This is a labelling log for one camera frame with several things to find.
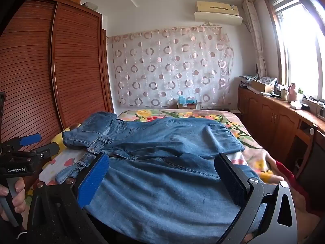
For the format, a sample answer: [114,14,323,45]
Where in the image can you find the open cardboard box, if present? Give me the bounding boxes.
[250,77,277,93]

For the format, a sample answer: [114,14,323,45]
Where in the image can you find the pink figurine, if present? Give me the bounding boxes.
[289,83,299,102]

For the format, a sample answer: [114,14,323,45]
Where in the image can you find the wooden framed window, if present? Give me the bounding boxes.
[263,0,325,99]

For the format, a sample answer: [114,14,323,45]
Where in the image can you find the brown wooden wardrobe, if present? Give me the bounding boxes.
[0,0,115,194]

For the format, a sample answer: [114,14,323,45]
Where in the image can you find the blue denim pants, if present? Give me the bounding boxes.
[55,111,262,244]

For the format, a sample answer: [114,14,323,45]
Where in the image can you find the bundled floral window curtain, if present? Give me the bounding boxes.
[242,0,267,78]

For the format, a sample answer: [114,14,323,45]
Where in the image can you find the wooden chair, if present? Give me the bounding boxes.
[292,124,318,183]

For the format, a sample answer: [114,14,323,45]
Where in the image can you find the white strawberry print sheet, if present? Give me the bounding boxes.
[39,146,248,186]

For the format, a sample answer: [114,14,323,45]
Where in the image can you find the small box with blue cloth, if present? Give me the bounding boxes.
[177,97,197,110]

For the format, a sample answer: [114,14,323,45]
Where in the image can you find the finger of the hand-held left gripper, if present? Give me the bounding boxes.
[1,133,42,149]
[10,142,60,162]

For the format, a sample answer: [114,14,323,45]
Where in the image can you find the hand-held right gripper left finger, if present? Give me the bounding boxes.
[27,152,110,244]

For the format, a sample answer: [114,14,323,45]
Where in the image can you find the red fleece cloth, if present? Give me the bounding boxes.
[275,161,318,214]

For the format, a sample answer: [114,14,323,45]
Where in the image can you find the low wooden cabinet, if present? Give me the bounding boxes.
[237,85,325,201]

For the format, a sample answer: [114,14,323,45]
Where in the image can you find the pink floral blanket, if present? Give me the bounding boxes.
[27,109,320,237]

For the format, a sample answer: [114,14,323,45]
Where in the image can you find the person's left hand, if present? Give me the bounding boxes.
[0,179,26,221]

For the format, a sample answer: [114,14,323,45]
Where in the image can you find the white wall air conditioner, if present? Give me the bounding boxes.
[194,1,243,26]

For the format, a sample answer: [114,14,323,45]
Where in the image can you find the pile of papers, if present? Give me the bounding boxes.
[239,74,259,87]

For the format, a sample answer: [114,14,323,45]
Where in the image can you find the circle patterned sheer curtain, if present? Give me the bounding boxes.
[108,25,234,108]

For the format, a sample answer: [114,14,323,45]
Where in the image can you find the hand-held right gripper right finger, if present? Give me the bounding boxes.
[214,152,298,244]

